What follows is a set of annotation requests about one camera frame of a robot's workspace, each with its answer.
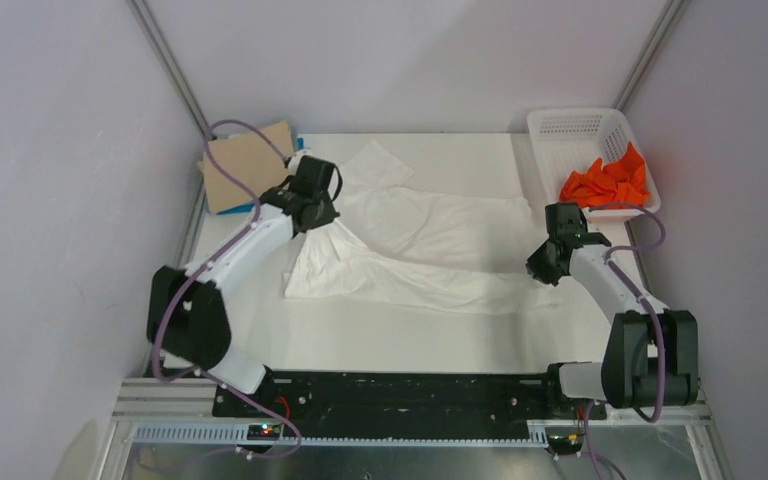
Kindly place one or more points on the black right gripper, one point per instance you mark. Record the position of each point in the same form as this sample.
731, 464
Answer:
536, 264

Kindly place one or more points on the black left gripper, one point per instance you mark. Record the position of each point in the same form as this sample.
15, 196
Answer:
327, 215

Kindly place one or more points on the white t shirt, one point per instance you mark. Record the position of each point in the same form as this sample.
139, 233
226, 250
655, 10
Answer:
396, 245

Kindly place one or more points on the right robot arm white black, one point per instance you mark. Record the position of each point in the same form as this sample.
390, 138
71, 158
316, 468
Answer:
650, 360

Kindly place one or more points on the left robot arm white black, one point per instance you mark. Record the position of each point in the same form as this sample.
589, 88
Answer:
189, 315

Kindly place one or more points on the blue folded t shirt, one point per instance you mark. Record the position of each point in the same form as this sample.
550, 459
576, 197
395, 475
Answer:
238, 208

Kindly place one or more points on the orange t shirt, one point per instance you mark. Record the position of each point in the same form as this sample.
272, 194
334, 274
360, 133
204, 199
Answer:
622, 181

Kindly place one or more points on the beige folded t shirt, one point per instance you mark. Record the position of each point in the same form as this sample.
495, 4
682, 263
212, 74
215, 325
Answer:
245, 166

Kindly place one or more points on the white plastic basket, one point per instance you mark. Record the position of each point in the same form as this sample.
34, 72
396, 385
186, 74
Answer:
567, 140

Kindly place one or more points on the right circuit board with leds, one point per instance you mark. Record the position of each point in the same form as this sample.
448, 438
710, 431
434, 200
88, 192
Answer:
567, 445

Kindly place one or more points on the circuit board with leds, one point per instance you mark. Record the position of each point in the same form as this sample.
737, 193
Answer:
567, 445
264, 432

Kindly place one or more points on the left circuit board with leds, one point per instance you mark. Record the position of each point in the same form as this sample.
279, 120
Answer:
264, 432

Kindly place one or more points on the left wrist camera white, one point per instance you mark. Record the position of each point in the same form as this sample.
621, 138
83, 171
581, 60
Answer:
293, 161

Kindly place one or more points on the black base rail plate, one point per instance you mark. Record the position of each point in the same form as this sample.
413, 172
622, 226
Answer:
419, 406

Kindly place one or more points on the white toothed cable strip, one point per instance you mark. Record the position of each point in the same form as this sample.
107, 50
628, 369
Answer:
243, 435

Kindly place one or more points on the aluminium frame rail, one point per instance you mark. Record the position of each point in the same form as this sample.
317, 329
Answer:
158, 43

